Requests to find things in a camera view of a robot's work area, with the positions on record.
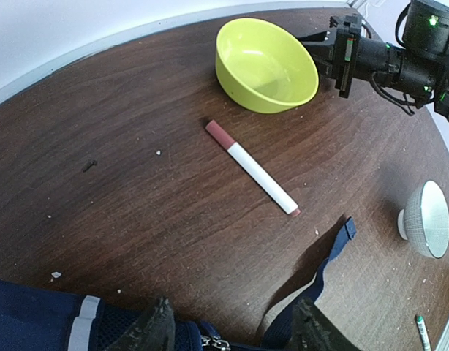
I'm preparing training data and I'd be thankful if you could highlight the white red marker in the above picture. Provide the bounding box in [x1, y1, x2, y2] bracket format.
[205, 120, 301, 216]

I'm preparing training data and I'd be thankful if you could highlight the lime green bowl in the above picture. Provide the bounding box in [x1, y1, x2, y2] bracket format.
[215, 18, 319, 114]

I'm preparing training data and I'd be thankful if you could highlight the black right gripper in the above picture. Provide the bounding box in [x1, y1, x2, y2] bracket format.
[296, 14, 362, 98]

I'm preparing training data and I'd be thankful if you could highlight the white green marker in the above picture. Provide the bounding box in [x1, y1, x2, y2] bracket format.
[415, 315, 431, 351]

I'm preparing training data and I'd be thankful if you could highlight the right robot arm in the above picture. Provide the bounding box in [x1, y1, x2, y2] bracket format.
[298, 1, 449, 123]

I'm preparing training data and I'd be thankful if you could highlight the pale blue ceramic bowl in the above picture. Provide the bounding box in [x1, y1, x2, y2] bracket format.
[397, 180, 449, 259]

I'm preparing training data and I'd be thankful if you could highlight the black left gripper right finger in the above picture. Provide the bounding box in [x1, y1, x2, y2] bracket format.
[289, 298, 359, 351]

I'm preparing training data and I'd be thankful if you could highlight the navy blue student backpack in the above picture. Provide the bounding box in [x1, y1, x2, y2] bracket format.
[0, 219, 357, 350]

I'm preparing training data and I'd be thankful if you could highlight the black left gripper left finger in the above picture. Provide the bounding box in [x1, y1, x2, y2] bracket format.
[99, 297, 175, 350]

